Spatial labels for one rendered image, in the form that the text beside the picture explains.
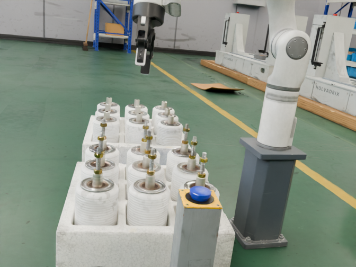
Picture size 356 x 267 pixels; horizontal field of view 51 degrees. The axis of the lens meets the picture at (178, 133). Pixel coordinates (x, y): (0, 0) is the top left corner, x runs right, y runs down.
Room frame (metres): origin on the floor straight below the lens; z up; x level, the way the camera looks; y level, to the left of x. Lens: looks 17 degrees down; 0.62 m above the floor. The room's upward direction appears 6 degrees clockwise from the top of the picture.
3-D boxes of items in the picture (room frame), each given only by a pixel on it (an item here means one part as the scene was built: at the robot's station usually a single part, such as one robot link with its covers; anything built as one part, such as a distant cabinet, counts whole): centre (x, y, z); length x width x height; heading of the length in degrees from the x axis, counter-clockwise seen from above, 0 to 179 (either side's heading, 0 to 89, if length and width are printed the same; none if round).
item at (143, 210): (0.78, 0.05, 0.16); 0.10 x 0.10 x 0.18
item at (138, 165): (0.90, 0.07, 0.25); 0.08 x 0.08 x 0.01
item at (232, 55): (4.87, -0.92, 0.45); 1.61 x 0.57 x 0.74; 17
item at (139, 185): (0.78, 0.05, 0.25); 0.08 x 0.08 x 0.01
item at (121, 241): (0.90, 0.07, 0.09); 0.39 x 0.39 x 0.18; 10
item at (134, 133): (1.32, 0.15, 0.16); 0.10 x 0.10 x 0.18
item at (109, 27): (6.74, 1.31, 0.36); 0.31 x 0.25 x 0.20; 107
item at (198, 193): (0.62, -0.05, 0.32); 0.04 x 0.04 x 0.02
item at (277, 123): (1.04, -0.28, 0.39); 0.09 x 0.09 x 0.17; 17
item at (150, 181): (0.78, 0.05, 0.26); 0.02 x 0.02 x 0.03
